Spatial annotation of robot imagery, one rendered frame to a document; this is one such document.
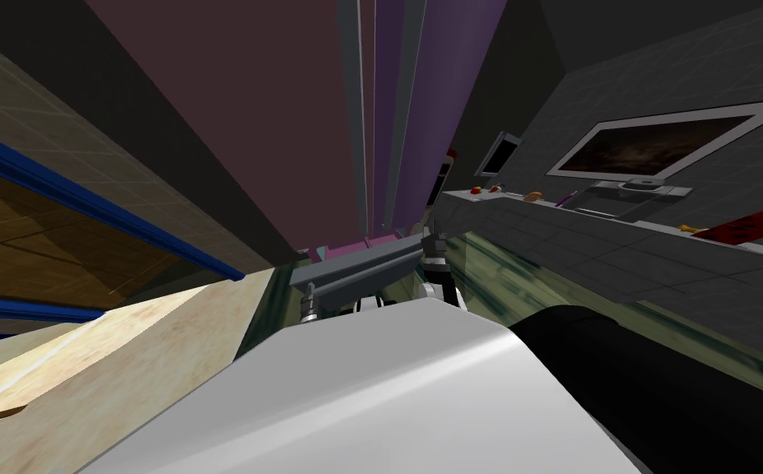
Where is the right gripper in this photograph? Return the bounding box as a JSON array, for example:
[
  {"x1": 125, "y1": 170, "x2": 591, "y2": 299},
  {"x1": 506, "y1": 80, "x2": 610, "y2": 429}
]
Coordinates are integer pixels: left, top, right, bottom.
[{"x1": 420, "y1": 226, "x2": 450, "y2": 267}]

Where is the small grey framed window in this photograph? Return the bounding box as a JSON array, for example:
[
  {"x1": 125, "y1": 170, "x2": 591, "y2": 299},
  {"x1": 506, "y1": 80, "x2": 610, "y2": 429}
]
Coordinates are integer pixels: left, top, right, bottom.
[{"x1": 475, "y1": 131, "x2": 523, "y2": 179}]

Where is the purple door leaf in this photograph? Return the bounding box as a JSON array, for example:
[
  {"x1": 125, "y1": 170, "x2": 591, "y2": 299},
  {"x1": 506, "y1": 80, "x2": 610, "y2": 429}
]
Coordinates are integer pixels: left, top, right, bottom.
[{"x1": 373, "y1": 0, "x2": 509, "y2": 233}]

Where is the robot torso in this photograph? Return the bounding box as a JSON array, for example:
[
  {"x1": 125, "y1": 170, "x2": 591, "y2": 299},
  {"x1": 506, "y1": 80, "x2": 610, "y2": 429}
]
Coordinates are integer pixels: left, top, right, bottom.
[{"x1": 80, "y1": 295, "x2": 647, "y2": 474}]

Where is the dark grey kitchen counter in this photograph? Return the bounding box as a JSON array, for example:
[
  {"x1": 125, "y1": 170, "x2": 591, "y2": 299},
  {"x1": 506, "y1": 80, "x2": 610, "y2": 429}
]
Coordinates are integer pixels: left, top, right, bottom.
[{"x1": 430, "y1": 186, "x2": 763, "y2": 367}]

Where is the maroon door leaf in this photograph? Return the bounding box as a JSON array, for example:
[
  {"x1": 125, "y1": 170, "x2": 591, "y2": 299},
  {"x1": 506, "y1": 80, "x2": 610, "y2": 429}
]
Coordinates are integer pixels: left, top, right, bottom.
[{"x1": 84, "y1": 0, "x2": 375, "y2": 257}]

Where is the grey framed dark window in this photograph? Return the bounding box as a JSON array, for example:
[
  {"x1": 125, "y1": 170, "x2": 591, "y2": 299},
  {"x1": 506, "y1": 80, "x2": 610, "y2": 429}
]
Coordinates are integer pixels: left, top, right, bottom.
[{"x1": 545, "y1": 97, "x2": 763, "y2": 183}]

